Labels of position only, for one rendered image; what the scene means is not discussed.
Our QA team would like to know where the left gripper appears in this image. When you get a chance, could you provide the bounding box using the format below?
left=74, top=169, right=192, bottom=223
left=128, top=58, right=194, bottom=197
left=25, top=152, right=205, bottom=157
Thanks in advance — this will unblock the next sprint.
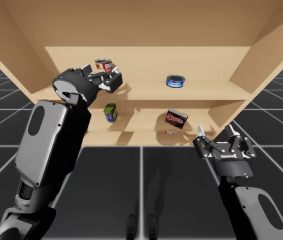
left=52, top=64, right=124, bottom=106

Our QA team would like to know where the green and blue rectangular can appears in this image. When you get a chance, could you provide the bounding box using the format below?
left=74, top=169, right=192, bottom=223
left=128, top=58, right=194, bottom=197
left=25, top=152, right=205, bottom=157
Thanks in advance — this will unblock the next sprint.
left=103, top=103, right=119, bottom=124

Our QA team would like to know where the dark red carton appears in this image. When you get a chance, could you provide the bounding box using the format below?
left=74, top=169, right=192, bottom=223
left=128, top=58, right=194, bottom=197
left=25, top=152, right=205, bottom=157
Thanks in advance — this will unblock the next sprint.
left=164, top=108, right=190, bottom=130

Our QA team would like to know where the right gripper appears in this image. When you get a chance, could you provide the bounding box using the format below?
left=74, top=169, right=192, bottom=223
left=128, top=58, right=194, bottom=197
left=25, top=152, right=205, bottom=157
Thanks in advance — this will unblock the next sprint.
left=192, top=124, right=256, bottom=179

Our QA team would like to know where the red and white can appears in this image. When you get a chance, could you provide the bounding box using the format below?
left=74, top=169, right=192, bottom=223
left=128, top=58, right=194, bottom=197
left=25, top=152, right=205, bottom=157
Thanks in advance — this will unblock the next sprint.
left=94, top=58, right=114, bottom=74

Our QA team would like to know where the blue flat can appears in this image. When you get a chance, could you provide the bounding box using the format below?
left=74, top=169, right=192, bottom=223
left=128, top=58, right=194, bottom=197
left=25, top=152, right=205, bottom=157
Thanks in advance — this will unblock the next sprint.
left=166, top=74, right=186, bottom=89

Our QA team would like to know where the pale wooden shelf unit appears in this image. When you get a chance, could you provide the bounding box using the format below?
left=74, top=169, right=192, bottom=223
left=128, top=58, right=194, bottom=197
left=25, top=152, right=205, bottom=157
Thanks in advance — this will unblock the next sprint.
left=0, top=0, right=283, bottom=147

